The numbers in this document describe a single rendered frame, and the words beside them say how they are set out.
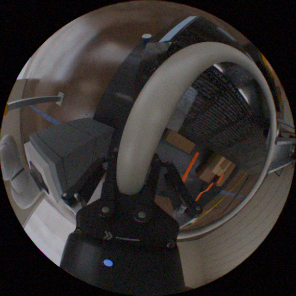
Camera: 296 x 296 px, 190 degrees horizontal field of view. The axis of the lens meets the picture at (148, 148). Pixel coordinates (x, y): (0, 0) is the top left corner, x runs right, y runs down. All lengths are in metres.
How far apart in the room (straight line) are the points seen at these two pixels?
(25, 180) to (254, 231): 5.81
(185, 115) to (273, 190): 5.15
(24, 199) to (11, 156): 0.21
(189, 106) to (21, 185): 0.82
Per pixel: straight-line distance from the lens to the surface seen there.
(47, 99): 1.59
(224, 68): 0.30
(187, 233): 0.32
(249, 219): 5.39
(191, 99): 0.31
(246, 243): 5.61
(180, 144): 0.95
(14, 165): 0.62
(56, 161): 0.49
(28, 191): 0.63
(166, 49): 0.28
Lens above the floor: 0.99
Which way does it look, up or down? 69 degrees down
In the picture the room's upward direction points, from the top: 172 degrees counter-clockwise
